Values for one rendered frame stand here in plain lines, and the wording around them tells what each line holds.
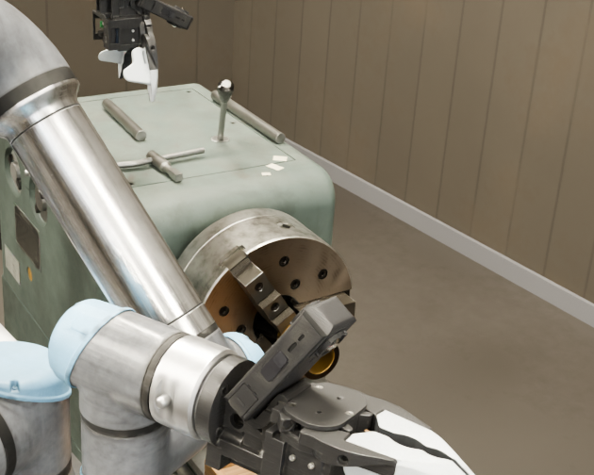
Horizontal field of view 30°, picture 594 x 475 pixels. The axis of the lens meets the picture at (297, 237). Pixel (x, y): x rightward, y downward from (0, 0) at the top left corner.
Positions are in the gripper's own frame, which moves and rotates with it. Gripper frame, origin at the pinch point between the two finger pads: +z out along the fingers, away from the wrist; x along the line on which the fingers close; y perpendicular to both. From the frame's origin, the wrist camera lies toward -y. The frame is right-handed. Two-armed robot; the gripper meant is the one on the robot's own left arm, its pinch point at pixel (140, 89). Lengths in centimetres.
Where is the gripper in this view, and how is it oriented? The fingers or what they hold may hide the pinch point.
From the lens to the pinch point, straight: 202.4
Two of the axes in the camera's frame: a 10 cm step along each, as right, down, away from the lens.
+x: 5.1, 4.0, -7.6
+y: -8.6, 1.8, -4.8
